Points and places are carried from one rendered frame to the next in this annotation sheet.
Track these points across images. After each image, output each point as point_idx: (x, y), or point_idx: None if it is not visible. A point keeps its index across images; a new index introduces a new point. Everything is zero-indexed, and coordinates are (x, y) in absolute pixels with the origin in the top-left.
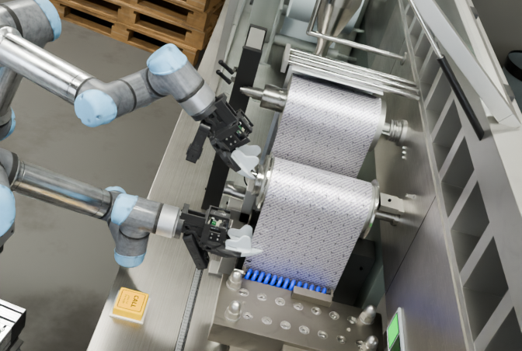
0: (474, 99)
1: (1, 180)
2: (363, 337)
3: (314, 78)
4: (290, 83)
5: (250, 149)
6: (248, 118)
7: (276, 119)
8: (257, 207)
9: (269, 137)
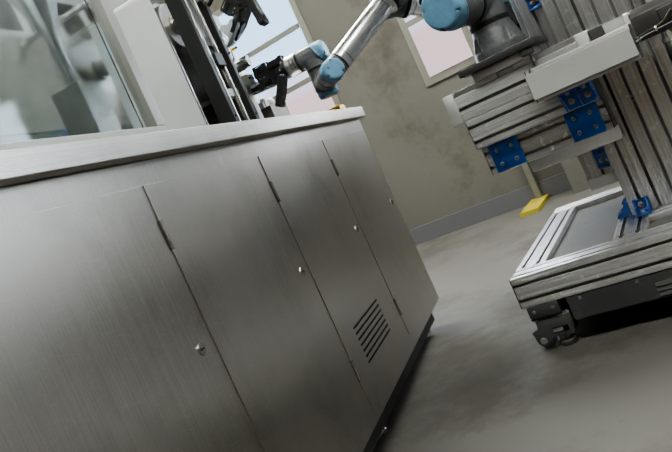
0: None
1: None
2: None
3: (136, 22)
4: (166, 11)
5: (226, 27)
6: (222, 4)
7: (176, 53)
8: (236, 60)
9: (183, 78)
